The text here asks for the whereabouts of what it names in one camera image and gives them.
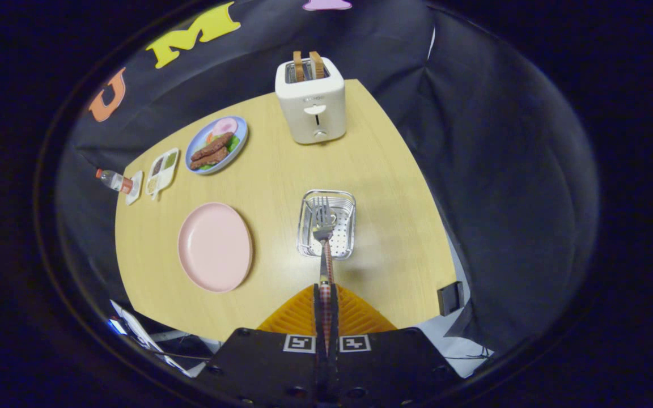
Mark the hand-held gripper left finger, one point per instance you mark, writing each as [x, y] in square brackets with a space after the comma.
[264, 368]

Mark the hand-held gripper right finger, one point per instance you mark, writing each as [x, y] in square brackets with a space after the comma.
[389, 368]

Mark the small black box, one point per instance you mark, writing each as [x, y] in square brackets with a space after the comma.
[450, 298]

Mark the pink plate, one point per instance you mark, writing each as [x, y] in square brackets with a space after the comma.
[216, 246]

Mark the brown sausage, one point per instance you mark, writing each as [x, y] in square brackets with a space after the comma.
[213, 145]
[210, 158]

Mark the white compartment condiment tray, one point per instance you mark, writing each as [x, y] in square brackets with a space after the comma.
[162, 173]

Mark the small white dish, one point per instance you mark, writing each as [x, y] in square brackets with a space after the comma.
[134, 188]

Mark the green lettuce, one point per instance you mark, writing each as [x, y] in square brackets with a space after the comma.
[233, 143]

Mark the clear bottle with red cap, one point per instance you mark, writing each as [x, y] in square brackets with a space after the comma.
[112, 180]

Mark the blue plate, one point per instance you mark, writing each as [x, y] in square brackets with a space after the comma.
[240, 127]

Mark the pink ham slice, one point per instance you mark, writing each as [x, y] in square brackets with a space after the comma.
[225, 126]

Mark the white toaster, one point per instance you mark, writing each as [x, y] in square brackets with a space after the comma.
[309, 116]

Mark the brown toast slice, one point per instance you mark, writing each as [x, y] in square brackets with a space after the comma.
[317, 65]
[299, 67]

